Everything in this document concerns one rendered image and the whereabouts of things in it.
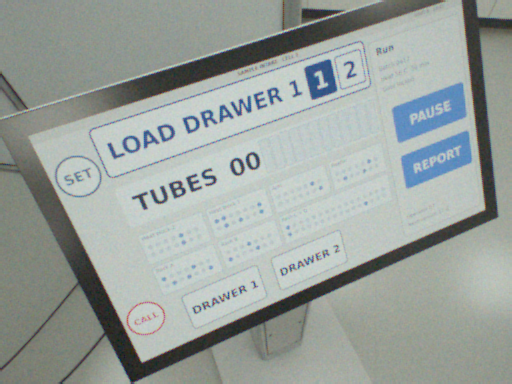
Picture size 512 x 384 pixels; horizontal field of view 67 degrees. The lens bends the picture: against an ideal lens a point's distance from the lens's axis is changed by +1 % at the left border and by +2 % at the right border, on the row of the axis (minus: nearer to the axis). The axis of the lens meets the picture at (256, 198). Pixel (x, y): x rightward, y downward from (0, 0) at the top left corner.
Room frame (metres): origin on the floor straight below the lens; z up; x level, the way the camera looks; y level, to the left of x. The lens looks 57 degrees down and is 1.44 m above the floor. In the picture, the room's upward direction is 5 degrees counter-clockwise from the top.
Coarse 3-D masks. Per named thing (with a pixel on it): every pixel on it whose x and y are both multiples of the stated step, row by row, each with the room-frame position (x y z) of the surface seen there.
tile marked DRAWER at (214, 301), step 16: (240, 272) 0.17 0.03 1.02; (256, 272) 0.17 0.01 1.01; (208, 288) 0.15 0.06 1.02; (224, 288) 0.15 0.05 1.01; (240, 288) 0.15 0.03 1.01; (256, 288) 0.15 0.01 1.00; (192, 304) 0.14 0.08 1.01; (208, 304) 0.14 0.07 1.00; (224, 304) 0.14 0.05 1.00; (240, 304) 0.14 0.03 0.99; (192, 320) 0.13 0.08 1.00; (208, 320) 0.13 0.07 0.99
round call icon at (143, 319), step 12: (144, 300) 0.14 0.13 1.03; (156, 300) 0.14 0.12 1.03; (120, 312) 0.13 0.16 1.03; (132, 312) 0.13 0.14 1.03; (144, 312) 0.13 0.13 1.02; (156, 312) 0.13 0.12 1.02; (132, 324) 0.12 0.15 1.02; (144, 324) 0.12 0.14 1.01; (156, 324) 0.12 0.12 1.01; (168, 324) 0.12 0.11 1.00; (132, 336) 0.11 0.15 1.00; (144, 336) 0.11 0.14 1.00
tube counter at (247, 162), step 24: (312, 120) 0.29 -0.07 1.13; (336, 120) 0.30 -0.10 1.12; (360, 120) 0.30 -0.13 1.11; (240, 144) 0.27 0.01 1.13; (264, 144) 0.27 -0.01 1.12; (288, 144) 0.27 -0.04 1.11; (312, 144) 0.28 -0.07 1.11; (336, 144) 0.28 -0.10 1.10; (240, 168) 0.25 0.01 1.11; (264, 168) 0.25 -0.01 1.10
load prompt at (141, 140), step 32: (288, 64) 0.33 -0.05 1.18; (320, 64) 0.33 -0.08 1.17; (352, 64) 0.34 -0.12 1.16; (192, 96) 0.29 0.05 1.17; (224, 96) 0.30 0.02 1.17; (256, 96) 0.30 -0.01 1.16; (288, 96) 0.31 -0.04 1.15; (320, 96) 0.31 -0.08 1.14; (96, 128) 0.26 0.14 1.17; (128, 128) 0.27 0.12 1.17; (160, 128) 0.27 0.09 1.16; (192, 128) 0.27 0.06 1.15; (224, 128) 0.28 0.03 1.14; (128, 160) 0.24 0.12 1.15; (160, 160) 0.25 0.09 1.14
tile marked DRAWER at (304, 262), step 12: (312, 240) 0.20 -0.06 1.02; (324, 240) 0.20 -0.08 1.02; (336, 240) 0.20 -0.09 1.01; (288, 252) 0.19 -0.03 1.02; (300, 252) 0.19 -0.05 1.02; (312, 252) 0.19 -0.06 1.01; (324, 252) 0.19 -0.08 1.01; (336, 252) 0.19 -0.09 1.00; (276, 264) 0.18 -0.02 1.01; (288, 264) 0.18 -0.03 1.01; (300, 264) 0.18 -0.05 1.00; (312, 264) 0.18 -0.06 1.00; (324, 264) 0.18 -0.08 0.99; (336, 264) 0.18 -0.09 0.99; (276, 276) 0.17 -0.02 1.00; (288, 276) 0.17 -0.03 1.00; (300, 276) 0.17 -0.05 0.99; (312, 276) 0.17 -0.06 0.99
